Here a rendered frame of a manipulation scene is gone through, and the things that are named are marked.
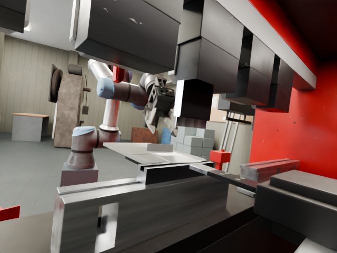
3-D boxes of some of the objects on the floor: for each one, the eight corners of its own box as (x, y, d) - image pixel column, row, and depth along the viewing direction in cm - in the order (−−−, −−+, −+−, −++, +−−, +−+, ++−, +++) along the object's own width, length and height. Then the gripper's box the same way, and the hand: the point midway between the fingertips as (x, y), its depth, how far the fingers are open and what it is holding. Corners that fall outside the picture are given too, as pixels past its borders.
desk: (48, 135, 716) (50, 115, 715) (41, 141, 576) (43, 116, 574) (23, 134, 681) (25, 113, 679) (9, 140, 540) (12, 113, 538)
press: (49, 141, 595) (56, 66, 590) (84, 143, 642) (92, 73, 636) (41, 148, 484) (50, 55, 478) (85, 149, 531) (94, 65, 525)
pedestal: (209, 209, 240) (216, 147, 239) (225, 218, 221) (234, 151, 220) (199, 212, 227) (207, 147, 226) (216, 222, 208) (225, 151, 207)
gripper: (143, 72, 59) (151, 114, 44) (177, 81, 64) (194, 122, 49) (136, 94, 64) (141, 137, 49) (168, 100, 69) (181, 142, 54)
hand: (163, 133), depth 52 cm, fingers open, 5 cm apart
